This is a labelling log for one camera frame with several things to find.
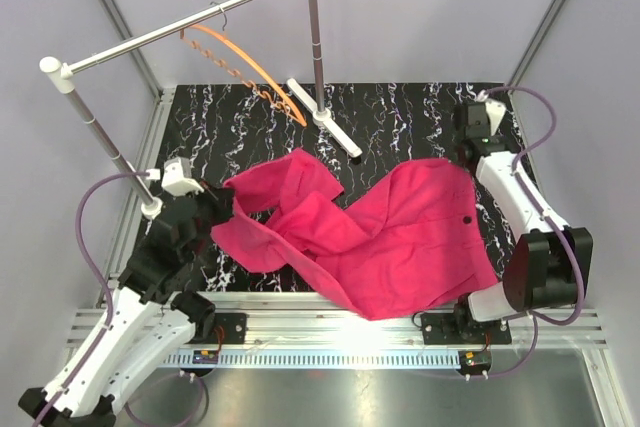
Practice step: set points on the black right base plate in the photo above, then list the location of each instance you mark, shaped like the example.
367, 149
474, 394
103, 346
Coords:
447, 329

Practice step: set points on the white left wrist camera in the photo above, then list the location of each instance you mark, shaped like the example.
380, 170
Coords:
175, 177

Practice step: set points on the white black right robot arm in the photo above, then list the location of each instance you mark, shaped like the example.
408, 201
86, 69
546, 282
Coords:
550, 264

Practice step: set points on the pink trousers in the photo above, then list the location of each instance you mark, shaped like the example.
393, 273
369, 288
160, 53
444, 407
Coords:
410, 243

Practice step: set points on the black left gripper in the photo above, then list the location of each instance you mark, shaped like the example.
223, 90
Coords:
222, 199

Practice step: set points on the silver white clothes rack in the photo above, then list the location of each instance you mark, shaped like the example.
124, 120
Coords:
61, 74

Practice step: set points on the right controller board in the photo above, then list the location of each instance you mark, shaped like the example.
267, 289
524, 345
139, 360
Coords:
476, 358

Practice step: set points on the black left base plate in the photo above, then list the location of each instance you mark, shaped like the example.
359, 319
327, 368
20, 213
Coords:
228, 327

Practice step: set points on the aluminium frame rail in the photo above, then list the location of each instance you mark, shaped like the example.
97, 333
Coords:
308, 320

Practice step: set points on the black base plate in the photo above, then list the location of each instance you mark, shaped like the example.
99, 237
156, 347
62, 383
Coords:
228, 327
447, 329

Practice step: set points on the left controller board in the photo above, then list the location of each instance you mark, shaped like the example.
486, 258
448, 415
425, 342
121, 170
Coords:
206, 356

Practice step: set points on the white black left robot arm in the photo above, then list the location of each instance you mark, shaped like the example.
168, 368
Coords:
149, 314

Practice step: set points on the slotted white cable duct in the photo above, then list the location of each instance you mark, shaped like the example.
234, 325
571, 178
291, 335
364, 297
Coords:
439, 359

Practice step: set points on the controller board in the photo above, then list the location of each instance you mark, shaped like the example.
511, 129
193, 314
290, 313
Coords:
476, 358
206, 356

